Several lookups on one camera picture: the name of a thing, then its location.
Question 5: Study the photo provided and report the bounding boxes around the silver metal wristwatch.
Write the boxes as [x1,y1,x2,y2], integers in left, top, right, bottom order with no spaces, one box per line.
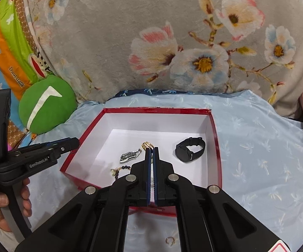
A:
[120,148,142,164]

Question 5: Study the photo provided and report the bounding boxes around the gold hoop earrings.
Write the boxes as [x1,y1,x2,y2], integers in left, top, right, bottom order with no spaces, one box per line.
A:
[165,236,175,246]

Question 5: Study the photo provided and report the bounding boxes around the green round cushion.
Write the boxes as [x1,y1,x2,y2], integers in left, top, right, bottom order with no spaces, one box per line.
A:
[18,75,77,134]

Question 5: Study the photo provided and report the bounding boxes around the grey floral blanket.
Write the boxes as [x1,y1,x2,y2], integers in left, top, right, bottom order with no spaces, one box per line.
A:
[24,0,303,117]

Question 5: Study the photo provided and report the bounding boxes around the red gift box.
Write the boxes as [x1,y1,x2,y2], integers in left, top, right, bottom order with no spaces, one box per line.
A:
[60,107,223,217]

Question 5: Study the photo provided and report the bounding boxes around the person left hand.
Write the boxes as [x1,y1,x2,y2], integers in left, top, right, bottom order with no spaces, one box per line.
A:
[0,178,32,232]

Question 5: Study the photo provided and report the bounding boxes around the colourful cartoon monkey sheet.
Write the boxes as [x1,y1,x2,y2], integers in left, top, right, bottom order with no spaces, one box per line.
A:
[0,0,52,150]

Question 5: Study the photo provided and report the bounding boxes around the light blue palm bedsheet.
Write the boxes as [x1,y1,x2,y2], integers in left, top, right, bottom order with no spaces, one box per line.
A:
[30,90,303,251]

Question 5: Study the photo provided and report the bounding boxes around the black bead bracelet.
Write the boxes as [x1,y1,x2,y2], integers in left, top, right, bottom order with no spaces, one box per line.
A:
[110,164,132,180]

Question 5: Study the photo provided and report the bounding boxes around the black smartwatch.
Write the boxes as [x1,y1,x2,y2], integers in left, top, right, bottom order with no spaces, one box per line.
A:
[175,137,206,163]

